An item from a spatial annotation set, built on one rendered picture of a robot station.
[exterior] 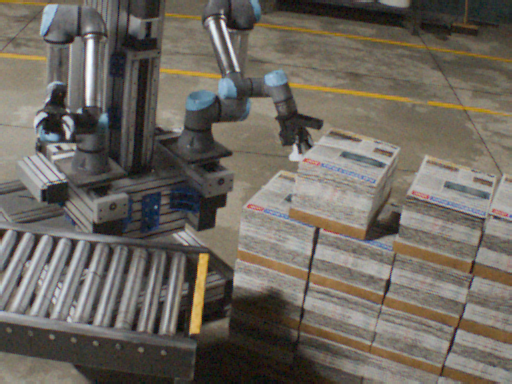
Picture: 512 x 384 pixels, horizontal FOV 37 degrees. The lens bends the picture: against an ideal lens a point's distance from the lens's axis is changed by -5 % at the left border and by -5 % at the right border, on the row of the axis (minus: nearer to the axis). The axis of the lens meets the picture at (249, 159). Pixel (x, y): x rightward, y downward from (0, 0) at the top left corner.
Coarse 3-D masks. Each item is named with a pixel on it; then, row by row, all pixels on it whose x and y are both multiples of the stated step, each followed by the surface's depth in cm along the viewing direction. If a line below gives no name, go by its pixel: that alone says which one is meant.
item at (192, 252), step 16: (0, 224) 262; (16, 224) 264; (0, 240) 263; (80, 240) 261; (96, 240) 262; (112, 240) 263; (128, 240) 265; (144, 240) 266; (32, 256) 265; (112, 256) 264; (128, 256) 264; (192, 256) 263; (144, 272) 266; (192, 272) 266
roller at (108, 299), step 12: (120, 252) 257; (120, 264) 252; (108, 276) 245; (120, 276) 247; (108, 288) 238; (108, 300) 233; (96, 312) 229; (108, 312) 228; (96, 324) 222; (108, 324) 225
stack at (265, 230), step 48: (288, 192) 304; (240, 240) 296; (288, 240) 287; (336, 240) 279; (384, 240) 278; (480, 240) 285; (240, 288) 303; (288, 288) 294; (384, 288) 278; (432, 288) 271; (480, 288) 263; (240, 336) 313; (288, 336) 304; (384, 336) 285; (432, 336) 276; (480, 336) 269
